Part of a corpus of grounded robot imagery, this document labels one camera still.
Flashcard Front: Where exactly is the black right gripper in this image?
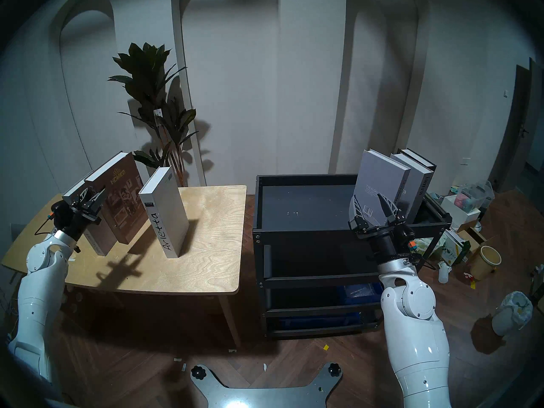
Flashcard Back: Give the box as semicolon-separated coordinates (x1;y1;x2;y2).
348;193;420;265

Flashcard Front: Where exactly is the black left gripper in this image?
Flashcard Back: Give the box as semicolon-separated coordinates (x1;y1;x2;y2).
50;187;107;243

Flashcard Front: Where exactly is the brown Homes book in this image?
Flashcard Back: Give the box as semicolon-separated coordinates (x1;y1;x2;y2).
84;151;150;245

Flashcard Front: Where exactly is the grey Discontent book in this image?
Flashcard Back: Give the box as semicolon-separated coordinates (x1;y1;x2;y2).
353;149;412;226

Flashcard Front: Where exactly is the grey ianra book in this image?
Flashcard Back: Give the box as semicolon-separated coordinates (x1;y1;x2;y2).
390;153;435;225

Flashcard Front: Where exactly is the black Century book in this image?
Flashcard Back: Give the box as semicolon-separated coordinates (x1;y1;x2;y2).
397;148;437;174

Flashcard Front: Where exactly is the black metal shelf cart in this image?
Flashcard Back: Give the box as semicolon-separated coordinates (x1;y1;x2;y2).
252;174;452;339

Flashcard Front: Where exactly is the grey Special Issue book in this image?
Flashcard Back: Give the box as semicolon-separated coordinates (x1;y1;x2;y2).
62;173;118;257

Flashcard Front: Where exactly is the light green plastic bag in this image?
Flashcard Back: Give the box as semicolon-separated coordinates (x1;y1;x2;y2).
414;237;447;260

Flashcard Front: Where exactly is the white Arietta book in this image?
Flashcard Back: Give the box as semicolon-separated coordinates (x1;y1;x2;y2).
139;166;190;259

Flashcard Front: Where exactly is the white square box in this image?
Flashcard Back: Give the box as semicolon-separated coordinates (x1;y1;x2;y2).
441;195;482;231

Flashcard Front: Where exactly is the green and white carton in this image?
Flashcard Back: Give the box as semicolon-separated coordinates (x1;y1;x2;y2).
441;229;471;266

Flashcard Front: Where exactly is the clear plastic storage box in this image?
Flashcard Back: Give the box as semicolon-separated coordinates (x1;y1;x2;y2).
454;181;495;213

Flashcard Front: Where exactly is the brown cardboard box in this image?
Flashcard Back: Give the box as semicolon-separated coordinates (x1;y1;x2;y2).
457;228;496;263

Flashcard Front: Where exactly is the yellow round bucket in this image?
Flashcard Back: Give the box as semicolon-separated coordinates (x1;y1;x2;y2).
469;246;502;281

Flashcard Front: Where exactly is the flat blue tray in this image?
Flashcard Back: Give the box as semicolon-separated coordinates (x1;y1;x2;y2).
278;314;362;329

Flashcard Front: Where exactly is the light wooden table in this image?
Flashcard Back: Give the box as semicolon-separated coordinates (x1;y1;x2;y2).
1;185;247;347

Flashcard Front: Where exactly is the tall green potted plant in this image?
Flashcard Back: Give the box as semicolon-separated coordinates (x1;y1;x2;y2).
108;42;199;187

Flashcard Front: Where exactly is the dark door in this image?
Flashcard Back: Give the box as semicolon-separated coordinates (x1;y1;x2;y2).
489;58;544;193

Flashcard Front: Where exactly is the white bin with bag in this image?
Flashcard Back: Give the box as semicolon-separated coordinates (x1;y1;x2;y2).
492;291;533;337

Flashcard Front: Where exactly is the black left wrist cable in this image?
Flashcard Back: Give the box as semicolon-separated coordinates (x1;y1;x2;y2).
34;214;58;237

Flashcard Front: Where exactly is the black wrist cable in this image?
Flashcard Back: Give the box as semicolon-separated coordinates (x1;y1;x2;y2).
34;214;58;237
397;241;439;271

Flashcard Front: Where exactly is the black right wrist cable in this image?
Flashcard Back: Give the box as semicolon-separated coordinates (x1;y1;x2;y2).
397;241;439;271

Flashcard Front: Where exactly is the grey metal robot base plate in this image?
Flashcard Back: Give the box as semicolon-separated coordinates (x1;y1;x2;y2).
190;363;343;408

